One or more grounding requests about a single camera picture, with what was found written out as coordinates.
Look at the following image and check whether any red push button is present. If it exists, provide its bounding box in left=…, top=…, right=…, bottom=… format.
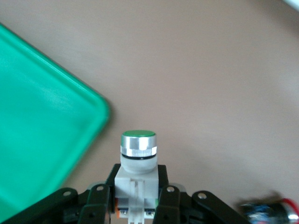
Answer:
left=235, top=197, right=299, bottom=224

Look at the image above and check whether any brown table mat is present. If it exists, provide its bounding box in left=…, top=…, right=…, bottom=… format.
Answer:
left=0, top=0, right=299, bottom=224

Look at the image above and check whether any green button grey body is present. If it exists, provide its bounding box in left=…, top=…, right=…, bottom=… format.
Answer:
left=114, top=130, right=161, bottom=224

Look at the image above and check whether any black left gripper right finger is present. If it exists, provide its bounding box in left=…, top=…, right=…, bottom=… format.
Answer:
left=153, top=164, right=250, bottom=224

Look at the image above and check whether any green plastic tray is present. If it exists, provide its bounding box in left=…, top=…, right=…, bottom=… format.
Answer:
left=0, top=22, right=112, bottom=222

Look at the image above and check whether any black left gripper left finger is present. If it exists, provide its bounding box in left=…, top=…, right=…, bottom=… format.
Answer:
left=0, top=163, right=122, bottom=224

